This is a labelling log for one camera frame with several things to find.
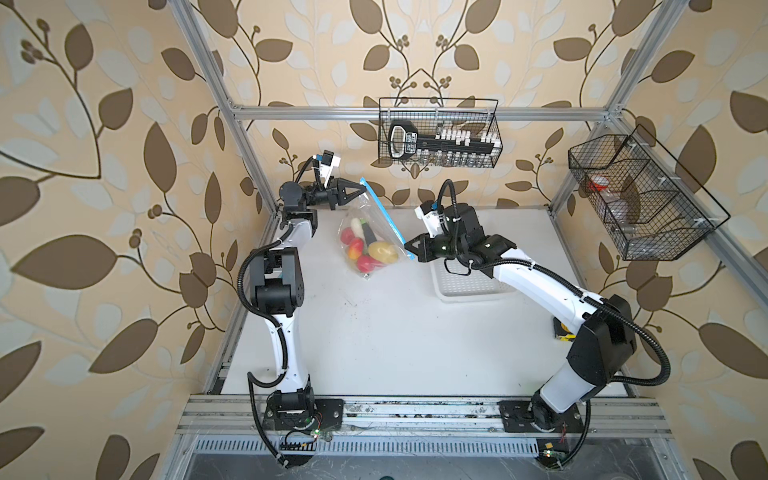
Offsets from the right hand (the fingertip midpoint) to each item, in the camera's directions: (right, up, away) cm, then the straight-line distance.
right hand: (407, 246), depth 79 cm
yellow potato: (-7, -2, +7) cm, 10 cm away
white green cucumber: (-16, +6, +16) cm, 23 cm away
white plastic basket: (+17, -12, +20) cm, 29 cm away
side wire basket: (+60, +9, -6) cm, 61 cm away
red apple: (-12, -6, +16) cm, 21 cm away
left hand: (-12, +15, +1) cm, 19 cm away
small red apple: (-19, +3, +20) cm, 28 cm away
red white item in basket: (+52, +17, +2) cm, 55 cm away
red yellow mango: (-16, -1, +18) cm, 24 cm away
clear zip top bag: (-11, +11, +4) cm, 16 cm away
